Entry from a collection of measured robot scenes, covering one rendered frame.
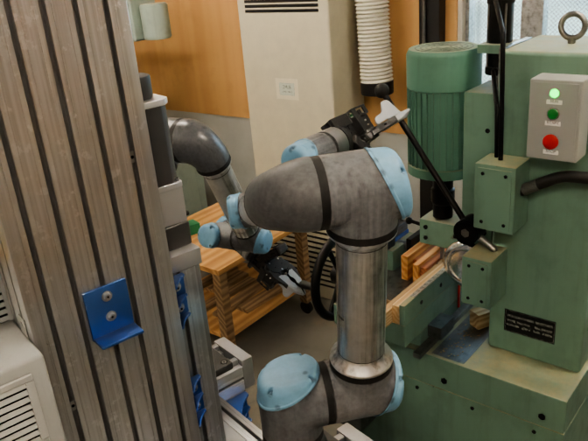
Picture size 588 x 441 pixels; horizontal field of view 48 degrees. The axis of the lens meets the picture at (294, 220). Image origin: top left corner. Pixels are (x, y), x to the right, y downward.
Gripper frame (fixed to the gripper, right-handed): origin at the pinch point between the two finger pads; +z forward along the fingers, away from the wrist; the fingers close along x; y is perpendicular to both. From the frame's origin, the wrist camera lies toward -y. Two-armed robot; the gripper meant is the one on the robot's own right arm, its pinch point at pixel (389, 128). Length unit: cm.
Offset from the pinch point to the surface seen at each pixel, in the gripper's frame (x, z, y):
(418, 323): 18.0, -8.8, -43.8
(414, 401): 33, -10, -62
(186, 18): 166, 131, 136
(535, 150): -29.5, -4.9, -21.7
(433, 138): -6.0, 3.9, -7.7
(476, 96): -20.2, 5.3, -5.4
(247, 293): 168, 66, -15
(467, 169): -8.3, 5.3, -18.1
